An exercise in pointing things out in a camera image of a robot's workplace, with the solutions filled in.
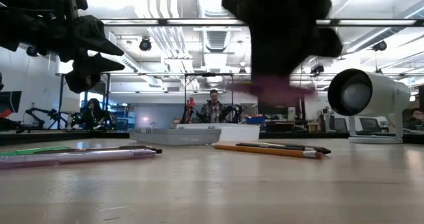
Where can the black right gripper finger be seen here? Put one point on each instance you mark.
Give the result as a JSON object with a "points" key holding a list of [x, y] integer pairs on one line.
{"points": [[281, 51], [329, 43]]}

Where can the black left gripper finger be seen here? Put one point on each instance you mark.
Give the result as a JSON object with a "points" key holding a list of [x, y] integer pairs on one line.
{"points": [[96, 35], [83, 76]]}

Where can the purple scissors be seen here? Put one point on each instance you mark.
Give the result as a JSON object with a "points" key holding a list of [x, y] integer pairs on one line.
{"points": [[275, 89]]}

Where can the purple mechanical pencil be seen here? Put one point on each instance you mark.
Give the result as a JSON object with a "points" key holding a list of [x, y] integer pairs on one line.
{"points": [[83, 157]]}

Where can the green pen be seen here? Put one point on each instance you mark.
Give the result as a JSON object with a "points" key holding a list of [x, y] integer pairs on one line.
{"points": [[33, 150]]}

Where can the dark pencil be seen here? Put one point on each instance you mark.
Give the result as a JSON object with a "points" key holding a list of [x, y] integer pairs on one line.
{"points": [[265, 145]]}

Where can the black pen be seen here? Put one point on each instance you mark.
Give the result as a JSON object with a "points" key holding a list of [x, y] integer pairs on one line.
{"points": [[154, 149], [321, 149]]}

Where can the black background robot arm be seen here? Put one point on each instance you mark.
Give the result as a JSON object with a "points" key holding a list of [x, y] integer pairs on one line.
{"points": [[236, 113], [53, 113]]}

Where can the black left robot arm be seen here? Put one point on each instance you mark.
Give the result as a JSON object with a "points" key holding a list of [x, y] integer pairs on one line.
{"points": [[6, 32]]}

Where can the clear plastic supply box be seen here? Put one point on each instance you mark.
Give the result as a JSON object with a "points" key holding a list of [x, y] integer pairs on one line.
{"points": [[240, 133]]}

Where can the grey studded box lid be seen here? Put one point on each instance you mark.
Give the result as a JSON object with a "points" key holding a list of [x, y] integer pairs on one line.
{"points": [[175, 136]]}

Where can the black ceiling spotlight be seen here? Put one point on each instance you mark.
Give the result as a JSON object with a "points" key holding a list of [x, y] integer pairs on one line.
{"points": [[317, 69], [32, 50], [145, 44], [380, 46]]}

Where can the person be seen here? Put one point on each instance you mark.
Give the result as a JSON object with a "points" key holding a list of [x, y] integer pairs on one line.
{"points": [[93, 114], [214, 111], [415, 118]]}

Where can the blue storage bin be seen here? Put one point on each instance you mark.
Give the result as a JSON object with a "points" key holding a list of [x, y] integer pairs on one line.
{"points": [[255, 120]]}

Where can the black overhead crossbar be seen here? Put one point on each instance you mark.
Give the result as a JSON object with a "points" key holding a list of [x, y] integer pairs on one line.
{"points": [[198, 22]]}

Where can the dark laptop screen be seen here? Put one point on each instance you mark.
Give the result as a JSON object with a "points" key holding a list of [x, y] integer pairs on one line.
{"points": [[370, 124]]}

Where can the red background robot part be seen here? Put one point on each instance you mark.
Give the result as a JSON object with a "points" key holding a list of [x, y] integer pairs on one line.
{"points": [[190, 106]]}

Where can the black aluminium table frame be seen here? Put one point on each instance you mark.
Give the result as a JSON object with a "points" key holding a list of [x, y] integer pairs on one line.
{"points": [[49, 135]]}

